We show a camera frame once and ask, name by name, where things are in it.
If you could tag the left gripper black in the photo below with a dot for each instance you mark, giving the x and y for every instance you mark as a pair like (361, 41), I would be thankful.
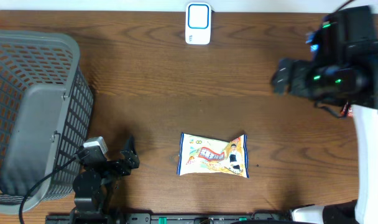
(130, 158)

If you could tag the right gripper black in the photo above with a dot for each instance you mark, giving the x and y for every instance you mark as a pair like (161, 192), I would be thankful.
(298, 85)

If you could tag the large yellow snack bag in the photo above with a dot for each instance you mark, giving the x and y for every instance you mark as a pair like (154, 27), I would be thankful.
(198, 154)

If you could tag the red chocolate bar wrapper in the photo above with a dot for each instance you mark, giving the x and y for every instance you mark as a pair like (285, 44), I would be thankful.
(347, 110)

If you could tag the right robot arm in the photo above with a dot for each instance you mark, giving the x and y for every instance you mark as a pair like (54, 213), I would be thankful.
(348, 37)

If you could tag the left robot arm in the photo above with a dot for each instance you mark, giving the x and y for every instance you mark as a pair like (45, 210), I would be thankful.
(94, 187)

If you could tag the white barcode scanner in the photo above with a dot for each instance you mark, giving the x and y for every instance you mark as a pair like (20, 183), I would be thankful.
(198, 23)

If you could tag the grey plastic basket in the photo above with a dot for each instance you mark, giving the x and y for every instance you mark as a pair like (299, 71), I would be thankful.
(45, 110)

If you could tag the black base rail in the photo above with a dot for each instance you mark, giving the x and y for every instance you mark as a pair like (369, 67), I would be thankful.
(146, 218)

